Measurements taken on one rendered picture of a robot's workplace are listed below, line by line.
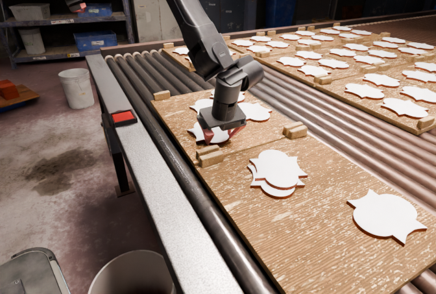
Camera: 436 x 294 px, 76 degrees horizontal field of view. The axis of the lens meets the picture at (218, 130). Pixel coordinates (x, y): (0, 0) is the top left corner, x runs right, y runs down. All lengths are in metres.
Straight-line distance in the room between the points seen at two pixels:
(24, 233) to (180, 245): 1.60
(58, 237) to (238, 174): 1.46
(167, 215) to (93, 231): 1.32
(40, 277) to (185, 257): 1.03
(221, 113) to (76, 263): 1.34
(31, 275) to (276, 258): 1.19
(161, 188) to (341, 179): 0.41
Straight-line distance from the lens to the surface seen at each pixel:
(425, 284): 0.61
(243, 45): 1.71
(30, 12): 5.17
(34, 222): 2.11
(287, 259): 0.52
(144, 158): 0.76
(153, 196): 0.64
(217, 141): 0.73
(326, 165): 0.73
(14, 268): 1.58
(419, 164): 0.88
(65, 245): 1.90
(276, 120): 0.89
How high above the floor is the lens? 1.35
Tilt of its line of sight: 31 degrees down
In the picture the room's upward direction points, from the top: straight up
